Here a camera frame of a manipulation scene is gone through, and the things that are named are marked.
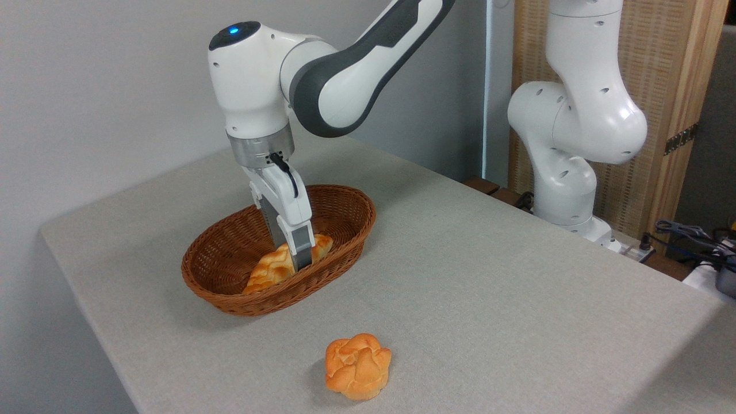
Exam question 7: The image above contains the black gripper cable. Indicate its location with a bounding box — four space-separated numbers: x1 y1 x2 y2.
269 152 300 200

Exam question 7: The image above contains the grey tablecloth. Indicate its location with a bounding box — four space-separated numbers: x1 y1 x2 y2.
39 125 736 414

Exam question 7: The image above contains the round knotted bread roll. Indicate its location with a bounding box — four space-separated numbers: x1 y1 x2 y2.
325 333 392 401

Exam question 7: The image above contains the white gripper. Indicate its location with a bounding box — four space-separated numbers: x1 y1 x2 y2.
241 164 316 273

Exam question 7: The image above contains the brown oval wicker basket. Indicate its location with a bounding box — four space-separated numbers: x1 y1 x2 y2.
181 184 377 317

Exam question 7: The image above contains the brown wooden base board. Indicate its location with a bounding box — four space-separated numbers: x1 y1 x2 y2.
465 177 532 211

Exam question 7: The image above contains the grey partition panel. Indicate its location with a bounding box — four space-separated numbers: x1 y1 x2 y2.
673 26 736 231

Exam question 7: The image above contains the wooden woven folding screen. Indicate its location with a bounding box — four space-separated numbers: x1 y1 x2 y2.
509 0 730 242

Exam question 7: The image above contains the blue and black cable bundle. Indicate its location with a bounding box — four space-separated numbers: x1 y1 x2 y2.
654 220 736 271

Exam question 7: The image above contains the long braided bread loaf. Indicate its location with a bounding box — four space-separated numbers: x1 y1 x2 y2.
241 233 334 295

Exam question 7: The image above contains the metal screen hinge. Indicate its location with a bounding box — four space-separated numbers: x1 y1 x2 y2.
664 122 699 156

